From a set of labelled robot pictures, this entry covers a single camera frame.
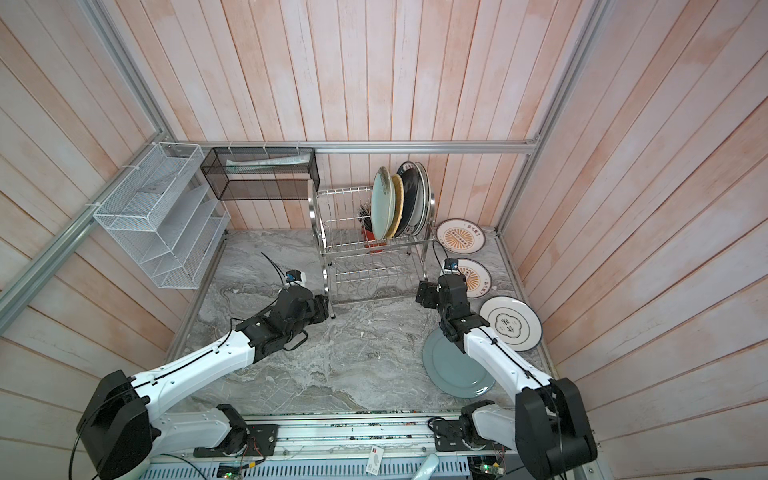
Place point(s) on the cream floral plate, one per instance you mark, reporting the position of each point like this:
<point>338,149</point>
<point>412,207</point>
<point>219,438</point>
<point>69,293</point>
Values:
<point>428,197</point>

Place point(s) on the black mesh wall basket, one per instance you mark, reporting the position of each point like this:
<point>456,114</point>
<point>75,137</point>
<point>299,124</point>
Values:
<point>261,173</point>

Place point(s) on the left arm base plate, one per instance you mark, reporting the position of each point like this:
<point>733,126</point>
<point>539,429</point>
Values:
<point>261,440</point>

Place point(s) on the grey green large plate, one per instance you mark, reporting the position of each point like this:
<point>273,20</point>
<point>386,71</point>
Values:
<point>452,371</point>

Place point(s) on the red utensil cup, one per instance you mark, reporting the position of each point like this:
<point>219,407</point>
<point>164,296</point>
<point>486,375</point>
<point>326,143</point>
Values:
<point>371,243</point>

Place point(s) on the white wire mesh shelf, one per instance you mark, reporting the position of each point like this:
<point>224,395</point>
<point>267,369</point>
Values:
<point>168,225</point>

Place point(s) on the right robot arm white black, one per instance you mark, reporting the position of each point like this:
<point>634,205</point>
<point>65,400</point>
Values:
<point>548,426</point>

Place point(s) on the yellow woven bamboo tray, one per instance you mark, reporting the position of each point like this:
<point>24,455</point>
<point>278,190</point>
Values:
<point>398,206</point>

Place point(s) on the dark blue glazed plate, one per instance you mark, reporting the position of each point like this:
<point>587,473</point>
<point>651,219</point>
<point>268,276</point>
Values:
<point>411,181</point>

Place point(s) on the light green flower plate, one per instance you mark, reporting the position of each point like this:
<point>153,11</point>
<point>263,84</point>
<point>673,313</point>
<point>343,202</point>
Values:
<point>382,207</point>

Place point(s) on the white plate black rings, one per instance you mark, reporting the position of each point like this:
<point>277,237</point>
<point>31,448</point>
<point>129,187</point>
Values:
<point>510,323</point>

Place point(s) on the orange sunburst plate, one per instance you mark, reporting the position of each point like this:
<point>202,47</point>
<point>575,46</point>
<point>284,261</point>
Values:
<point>460,236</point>
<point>478,278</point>

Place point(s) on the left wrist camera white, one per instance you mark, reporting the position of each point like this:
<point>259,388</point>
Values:
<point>295,277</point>

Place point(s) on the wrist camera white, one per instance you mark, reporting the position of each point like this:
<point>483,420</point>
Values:
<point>451,266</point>
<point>295,277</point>

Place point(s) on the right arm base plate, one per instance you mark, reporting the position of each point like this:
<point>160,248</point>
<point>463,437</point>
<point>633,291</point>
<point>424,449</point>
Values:
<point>452,435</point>

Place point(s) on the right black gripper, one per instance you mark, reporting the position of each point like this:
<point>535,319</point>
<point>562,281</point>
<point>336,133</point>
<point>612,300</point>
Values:
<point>433,290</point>

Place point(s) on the silver metal dish rack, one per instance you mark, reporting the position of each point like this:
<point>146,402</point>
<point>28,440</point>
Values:
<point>357,267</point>

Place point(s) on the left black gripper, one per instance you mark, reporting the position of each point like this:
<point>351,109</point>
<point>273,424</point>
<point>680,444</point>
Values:
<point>320,309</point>

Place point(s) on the colourful chopsticks bundle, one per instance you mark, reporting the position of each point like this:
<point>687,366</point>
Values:
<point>364,217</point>

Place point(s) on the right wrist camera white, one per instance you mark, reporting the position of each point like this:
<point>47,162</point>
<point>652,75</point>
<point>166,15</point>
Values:
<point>451,266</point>

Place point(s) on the green rim white plate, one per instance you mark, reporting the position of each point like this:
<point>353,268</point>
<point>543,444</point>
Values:
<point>414,226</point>

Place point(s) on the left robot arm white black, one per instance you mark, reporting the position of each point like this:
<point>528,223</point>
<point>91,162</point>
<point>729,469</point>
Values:
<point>128,421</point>

